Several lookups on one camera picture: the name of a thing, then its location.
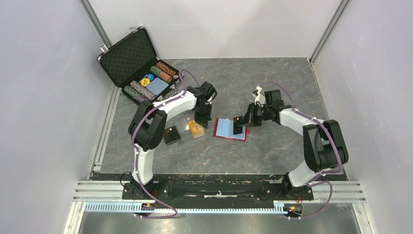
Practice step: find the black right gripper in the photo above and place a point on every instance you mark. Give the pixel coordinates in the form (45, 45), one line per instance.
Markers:
(250, 117)

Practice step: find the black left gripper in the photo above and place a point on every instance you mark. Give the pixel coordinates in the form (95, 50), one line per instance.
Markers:
(203, 121)

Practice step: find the black credit card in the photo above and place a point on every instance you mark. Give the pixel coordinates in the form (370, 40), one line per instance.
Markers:
(237, 129)

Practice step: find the clear plastic card box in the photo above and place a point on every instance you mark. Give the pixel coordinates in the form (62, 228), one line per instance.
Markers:
(182, 126)

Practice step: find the red leather card holder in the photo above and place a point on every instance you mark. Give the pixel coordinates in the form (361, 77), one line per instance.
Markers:
(223, 128)

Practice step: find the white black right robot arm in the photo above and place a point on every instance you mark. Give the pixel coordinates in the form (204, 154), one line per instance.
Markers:
(324, 147)

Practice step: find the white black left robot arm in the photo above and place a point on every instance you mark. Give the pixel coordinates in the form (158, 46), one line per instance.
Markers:
(149, 122)

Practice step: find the orange card stack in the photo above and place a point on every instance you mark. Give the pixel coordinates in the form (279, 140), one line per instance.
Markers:
(196, 129)

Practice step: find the black card stack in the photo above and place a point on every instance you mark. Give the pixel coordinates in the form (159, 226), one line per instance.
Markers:
(171, 135)

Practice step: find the blue playing card deck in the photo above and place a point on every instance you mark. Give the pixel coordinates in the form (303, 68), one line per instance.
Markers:
(157, 86)

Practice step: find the red poker chip row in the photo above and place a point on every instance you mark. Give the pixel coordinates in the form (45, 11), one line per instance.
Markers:
(165, 77)

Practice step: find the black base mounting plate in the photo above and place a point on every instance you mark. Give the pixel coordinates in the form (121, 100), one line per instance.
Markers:
(224, 191)

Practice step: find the purple grey poker chip row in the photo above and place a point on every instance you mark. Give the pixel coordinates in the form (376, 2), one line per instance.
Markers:
(143, 91)

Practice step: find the brown poker chip row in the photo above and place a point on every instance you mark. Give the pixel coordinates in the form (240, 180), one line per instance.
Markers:
(166, 69)

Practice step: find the blue dealer chip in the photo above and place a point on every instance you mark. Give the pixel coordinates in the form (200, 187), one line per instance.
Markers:
(150, 77)

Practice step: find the yellow dealer chip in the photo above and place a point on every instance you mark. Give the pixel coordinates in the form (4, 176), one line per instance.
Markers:
(145, 81)

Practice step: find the green purple poker chip row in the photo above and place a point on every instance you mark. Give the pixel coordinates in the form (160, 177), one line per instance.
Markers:
(134, 95)

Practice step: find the black aluminium poker chip case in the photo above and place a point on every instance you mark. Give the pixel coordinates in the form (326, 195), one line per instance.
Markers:
(130, 59)

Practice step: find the aluminium slotted rail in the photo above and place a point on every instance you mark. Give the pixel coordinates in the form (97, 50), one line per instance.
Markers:
(138, 207)

